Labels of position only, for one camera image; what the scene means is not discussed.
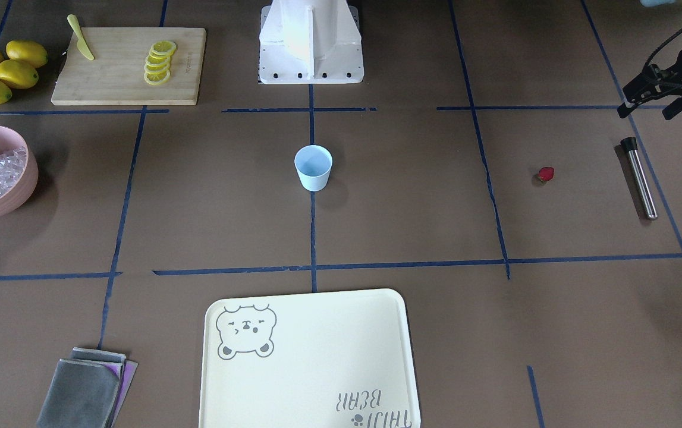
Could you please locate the steel muddler with black tip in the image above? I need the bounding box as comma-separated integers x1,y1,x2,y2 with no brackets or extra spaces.
620,136,658,221

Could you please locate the light blue paper cup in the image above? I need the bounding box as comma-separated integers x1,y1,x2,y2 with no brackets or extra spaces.
294,144,333,192

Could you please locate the grey folded cloth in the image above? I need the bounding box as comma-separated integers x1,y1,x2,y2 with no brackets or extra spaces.
36,347,127,427

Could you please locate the pink ice bowl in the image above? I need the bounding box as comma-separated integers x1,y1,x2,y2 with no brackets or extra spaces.
0,125,39,216

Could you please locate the wooden cutting board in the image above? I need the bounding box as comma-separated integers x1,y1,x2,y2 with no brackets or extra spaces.
52,27,207,106

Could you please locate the red strawberry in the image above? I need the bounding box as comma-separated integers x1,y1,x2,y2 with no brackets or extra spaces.
536,167,555,182

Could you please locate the cream bear serving tray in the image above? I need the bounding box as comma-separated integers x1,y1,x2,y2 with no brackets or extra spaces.
199,289,422,427

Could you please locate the yellow-green plastic knife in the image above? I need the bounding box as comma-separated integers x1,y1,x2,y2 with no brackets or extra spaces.
67,14,95,61

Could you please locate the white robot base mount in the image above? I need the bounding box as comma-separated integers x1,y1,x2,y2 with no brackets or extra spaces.
257,1,364,85

